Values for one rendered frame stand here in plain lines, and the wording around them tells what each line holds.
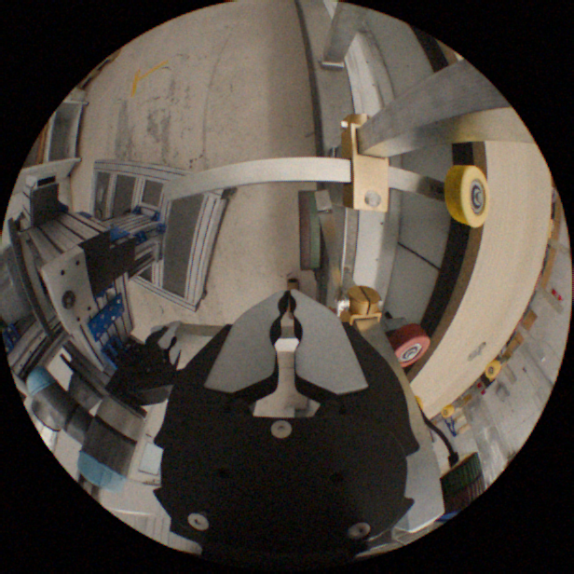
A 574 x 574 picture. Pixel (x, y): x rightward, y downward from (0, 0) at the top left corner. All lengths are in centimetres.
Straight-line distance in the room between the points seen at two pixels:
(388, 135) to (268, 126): 101
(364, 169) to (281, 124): 94
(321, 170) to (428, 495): 35
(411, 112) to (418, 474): 27
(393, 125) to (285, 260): 104
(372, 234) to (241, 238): 83
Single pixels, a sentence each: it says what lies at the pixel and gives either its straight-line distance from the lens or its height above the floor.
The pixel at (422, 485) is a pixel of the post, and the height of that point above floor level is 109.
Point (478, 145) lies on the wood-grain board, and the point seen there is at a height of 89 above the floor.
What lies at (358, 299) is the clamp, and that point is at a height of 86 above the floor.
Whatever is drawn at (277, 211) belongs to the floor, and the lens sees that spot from 106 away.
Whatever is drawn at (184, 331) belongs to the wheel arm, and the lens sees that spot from 34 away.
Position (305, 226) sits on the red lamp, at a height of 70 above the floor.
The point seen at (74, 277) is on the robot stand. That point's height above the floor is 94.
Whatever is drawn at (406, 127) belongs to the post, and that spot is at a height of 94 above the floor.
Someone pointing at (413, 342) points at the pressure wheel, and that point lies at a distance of 30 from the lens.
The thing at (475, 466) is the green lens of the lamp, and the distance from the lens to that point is 22.
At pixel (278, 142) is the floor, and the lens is 110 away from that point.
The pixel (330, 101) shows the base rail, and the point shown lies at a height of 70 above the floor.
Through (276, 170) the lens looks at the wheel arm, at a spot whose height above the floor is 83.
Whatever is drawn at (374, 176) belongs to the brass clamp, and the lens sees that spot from 24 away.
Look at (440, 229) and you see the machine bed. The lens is 41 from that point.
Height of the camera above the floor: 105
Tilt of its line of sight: 61 degrees down
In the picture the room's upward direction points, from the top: 177 degrees counter-clockwise
